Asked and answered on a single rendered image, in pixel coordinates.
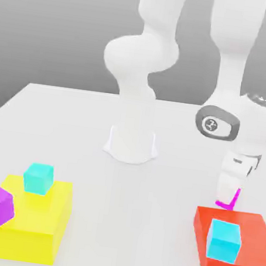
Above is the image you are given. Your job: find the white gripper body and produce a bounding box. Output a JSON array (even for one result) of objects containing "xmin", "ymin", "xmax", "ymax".
[{"xmin": 220, "ymin": 149, "xmax": 262, "ymax": 180}]

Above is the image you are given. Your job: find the small magenta cube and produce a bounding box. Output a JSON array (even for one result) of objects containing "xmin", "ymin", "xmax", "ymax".
[{"xmin": 214, "ymin": 185, "xmax": 243, "ymax": 212}]

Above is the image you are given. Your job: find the small cyan cube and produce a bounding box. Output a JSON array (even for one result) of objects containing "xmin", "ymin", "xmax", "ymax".
[{"xmin": 203, "ymin": 217, "xmax": 245, "ymax": 266}]

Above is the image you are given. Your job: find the small turquoise cube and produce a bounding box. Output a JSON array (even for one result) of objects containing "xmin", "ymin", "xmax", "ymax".
[{"xmin": 21, "ymin": 161, "xmax": 57, "ymax": 197}]

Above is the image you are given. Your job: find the large orange box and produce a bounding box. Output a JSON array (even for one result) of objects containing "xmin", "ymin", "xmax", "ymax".
[{"xmin": 187, "ymin": 205, "xmax": 266, "ymax": 266}]

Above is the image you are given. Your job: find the large yellow box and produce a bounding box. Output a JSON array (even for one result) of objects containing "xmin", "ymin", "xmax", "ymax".
[{"xmin": 0, "ymin": 172, "xmax": 77, "ymax": 266}]

